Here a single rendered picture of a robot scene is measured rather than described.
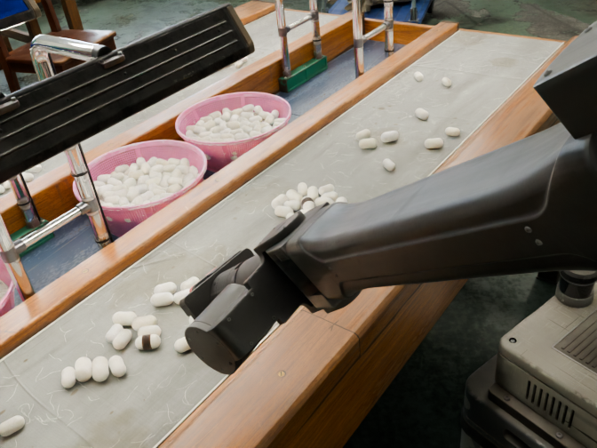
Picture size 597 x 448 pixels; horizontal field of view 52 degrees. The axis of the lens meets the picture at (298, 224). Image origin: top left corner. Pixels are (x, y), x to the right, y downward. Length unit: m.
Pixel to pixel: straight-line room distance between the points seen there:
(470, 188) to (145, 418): 0.61
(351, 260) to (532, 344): 0.87
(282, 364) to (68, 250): 0.61
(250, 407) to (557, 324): 0.71
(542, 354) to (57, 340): 0.83
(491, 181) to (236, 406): 0.54
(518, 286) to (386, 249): 1.75
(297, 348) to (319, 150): 0.58
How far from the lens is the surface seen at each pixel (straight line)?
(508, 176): 0.26
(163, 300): 0.94
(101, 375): 0.86
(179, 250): 1.06
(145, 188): 1.27
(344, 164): 1.23
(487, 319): 1.96
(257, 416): 0.75
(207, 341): 0.54
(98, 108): 0.78
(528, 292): 2.08
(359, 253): 0.39
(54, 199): 1.33
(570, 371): 1.21
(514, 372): 1.25
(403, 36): 2.04
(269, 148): 1.27
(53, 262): 1.25
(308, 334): 0.83
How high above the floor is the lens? 1.35
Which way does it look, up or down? 35 degrees down
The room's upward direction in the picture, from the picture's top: 7 degrees counter-clockwise
